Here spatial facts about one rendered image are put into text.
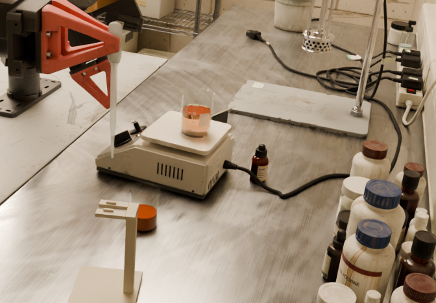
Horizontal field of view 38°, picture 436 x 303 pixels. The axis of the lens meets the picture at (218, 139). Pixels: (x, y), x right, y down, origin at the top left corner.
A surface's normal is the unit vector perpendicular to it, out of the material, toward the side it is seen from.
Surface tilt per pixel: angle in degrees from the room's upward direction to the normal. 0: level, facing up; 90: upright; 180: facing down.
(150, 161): 90
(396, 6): 90
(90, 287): 0
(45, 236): 0
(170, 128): 0
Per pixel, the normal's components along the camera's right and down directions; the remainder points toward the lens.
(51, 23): 0.32, 0.44
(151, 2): -0.34, 0.41
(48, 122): 0.10, -0.90
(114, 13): 0.06, 0.20
